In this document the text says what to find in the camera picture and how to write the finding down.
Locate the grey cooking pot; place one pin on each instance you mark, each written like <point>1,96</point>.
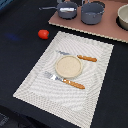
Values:
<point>91,13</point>

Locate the white woven placemat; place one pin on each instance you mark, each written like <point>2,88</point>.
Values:
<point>74,105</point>

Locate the cream bowl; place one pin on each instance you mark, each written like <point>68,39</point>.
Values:
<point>123,16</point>

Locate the pink wooden board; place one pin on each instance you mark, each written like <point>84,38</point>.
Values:
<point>107,28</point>

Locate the fork with orange handle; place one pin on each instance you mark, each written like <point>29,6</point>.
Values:
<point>69,82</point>

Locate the red tomato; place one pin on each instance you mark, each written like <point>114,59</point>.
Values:
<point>43,34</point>

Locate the beige round plate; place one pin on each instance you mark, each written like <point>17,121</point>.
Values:
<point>68,66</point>

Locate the grey frying pan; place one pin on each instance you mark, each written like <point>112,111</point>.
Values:
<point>66,4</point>

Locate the white blue fish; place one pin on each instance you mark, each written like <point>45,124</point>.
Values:
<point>67,9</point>

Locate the knife with orange handle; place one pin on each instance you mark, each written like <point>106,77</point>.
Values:
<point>78,56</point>

